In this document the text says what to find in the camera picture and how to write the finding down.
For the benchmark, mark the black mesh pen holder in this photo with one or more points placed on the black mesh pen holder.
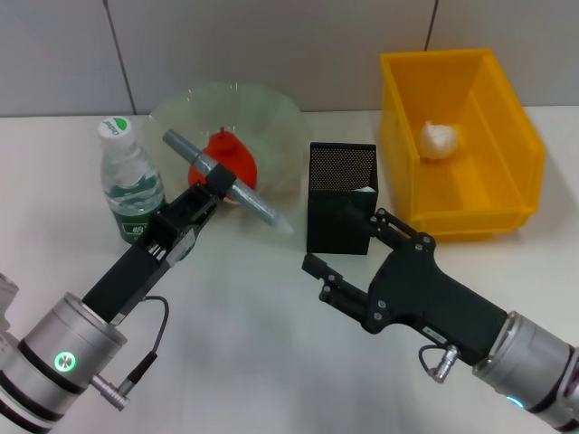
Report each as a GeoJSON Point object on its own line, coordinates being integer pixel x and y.
{"type": "Point", "coordinates": [335, 217]}

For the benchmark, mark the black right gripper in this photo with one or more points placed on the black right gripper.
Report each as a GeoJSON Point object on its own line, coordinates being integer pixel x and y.
{"type": "Point", "coordinates": [429, 298]}

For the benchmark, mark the yellow plastic bin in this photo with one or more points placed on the yellow plastic bin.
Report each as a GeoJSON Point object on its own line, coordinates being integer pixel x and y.
{"type": "Point", "coordinates": [497, 113]}

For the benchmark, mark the clear green-label water bottle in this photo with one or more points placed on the clear green-label water bottle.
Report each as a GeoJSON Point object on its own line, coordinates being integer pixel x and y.
{"type": "Point", "coordinates": [126, 181]}

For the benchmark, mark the red-orange toy orange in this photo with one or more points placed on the red-orange toy orange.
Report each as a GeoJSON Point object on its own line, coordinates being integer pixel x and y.
{"type": "Point", "coordinates": [235, 156]}

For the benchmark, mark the translucent green wavy fruit plate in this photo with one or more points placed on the translucent green wavy fruit plate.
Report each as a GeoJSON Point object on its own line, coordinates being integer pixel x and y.
{"type": "Point", "coordinates": [271, 122]}

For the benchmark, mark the grey glitter pen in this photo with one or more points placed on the grey glitter pen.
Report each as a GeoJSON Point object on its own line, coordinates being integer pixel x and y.
{"type": "Point", "coordinates": [190, 151]}

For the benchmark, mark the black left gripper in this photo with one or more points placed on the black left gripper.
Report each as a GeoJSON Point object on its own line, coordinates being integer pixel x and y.
{"type": "Point", "coordinates": [135, 271]}

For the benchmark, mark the white paper ball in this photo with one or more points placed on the white paper ball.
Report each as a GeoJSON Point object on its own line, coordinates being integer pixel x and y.
{"type": "Point", "coordinates": [439, 140]}

